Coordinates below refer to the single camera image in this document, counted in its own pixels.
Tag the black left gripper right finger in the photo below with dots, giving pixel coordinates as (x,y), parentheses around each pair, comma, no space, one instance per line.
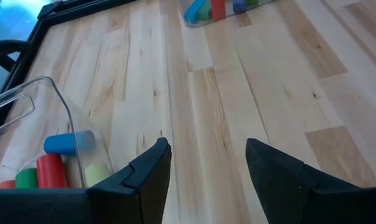
(287,193)

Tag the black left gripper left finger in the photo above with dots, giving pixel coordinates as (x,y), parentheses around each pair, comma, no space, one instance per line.
(135,193)

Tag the light green cylinder block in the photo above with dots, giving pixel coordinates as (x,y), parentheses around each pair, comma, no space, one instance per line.
(96,174)

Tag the blue cylinder block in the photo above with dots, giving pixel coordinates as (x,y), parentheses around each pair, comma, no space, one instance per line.
(68,143)

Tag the red cylinder block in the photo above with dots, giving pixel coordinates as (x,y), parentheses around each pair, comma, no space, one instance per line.
(51,171)
(6,184)

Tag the blue long block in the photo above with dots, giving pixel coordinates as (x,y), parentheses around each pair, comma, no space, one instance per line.
(194,11)

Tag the green long block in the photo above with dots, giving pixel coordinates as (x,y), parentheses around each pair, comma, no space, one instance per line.
(204,12)

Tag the red long block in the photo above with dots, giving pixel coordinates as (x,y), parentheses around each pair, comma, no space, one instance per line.
(218,9)

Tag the clear plastic bin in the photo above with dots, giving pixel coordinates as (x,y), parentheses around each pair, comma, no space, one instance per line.
(51,124)
(219,15)

